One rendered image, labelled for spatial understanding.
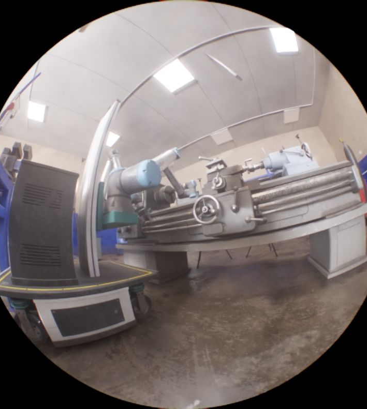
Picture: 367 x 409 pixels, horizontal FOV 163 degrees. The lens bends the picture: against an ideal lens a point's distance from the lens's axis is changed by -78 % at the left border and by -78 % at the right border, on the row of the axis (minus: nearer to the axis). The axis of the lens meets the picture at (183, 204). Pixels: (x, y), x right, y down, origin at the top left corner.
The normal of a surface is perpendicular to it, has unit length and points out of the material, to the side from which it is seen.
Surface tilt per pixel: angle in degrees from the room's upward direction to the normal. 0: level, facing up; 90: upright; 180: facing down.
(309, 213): 90
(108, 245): 90
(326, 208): 90
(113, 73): 180
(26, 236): 90
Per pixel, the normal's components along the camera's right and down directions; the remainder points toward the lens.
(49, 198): 0.82, -0.22
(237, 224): -0.57, -0.14
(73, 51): 0.10, 0.97
